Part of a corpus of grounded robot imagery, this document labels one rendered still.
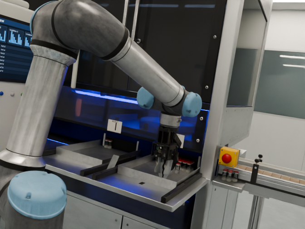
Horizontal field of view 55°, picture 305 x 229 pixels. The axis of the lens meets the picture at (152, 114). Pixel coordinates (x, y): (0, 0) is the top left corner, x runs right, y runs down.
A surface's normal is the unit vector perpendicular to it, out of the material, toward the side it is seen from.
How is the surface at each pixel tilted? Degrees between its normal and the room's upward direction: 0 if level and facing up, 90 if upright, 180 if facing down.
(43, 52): 126
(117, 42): 102
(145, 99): 90
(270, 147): 90
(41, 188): 7
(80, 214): 90
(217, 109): 90
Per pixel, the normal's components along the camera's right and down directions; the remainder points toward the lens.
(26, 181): 0.23, -0.96
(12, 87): 0.87, 0.17
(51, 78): 0.58, 0.14
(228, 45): -0.44, 0.02
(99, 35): 0.25, 0.35
